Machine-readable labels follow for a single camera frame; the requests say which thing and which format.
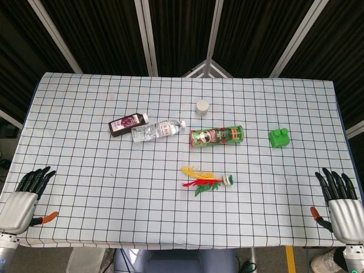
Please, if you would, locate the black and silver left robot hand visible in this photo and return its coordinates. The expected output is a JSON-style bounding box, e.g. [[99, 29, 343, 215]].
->
[[0, 166, 60, 236]]

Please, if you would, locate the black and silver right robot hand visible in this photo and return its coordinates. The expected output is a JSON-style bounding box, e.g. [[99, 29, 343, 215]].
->
[[309, 167, 364, 246]]

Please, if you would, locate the colourful feather shuttlecock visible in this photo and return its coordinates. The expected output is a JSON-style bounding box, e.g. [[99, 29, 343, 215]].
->
[[181, 166, 235, 197]]

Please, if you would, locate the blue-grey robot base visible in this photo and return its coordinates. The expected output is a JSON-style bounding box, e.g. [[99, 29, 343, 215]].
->
[[113, 247, 239, 273]]

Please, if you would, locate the white sneaker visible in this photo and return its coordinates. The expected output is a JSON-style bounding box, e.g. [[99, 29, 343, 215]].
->
[[309, 249, 345, 273]]

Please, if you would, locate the white grid-pattern tablecloth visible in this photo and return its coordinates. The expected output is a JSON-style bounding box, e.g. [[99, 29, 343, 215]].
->
[[0, 72, 364, 249]]

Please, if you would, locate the green toy building block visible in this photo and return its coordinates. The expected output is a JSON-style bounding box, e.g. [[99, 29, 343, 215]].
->
[[268, 127, 290, 148]]

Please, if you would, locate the dark grape juice bottle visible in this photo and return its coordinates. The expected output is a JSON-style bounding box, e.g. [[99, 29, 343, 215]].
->
[[107, 113, 149, 138]]

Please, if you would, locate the green Pringles can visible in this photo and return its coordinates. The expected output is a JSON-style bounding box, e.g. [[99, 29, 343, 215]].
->
[[189, 125, 245, 148]]

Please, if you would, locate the clear plastic water bottle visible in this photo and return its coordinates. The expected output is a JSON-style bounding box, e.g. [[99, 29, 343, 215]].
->
[[130, 119, 187, 143]]

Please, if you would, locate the small white jar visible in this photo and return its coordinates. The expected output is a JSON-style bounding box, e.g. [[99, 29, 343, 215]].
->
[[195, 99, 210, 117]]

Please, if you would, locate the white aluminium frame bar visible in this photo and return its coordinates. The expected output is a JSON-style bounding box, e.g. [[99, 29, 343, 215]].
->
[[345, 119, 364, 140], [0, 109, 24, 129]]

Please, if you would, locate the white aluminium frame post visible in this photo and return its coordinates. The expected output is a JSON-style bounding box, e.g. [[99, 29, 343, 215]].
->
[[134, 0, 159, 77], [205, 0, 225, 62], [268, 0, 331, 78], [27, 0, 84, 74]]

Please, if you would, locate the white triangular frame brace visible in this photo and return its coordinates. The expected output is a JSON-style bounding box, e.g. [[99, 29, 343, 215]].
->
[[181, 59, 234, 78]]

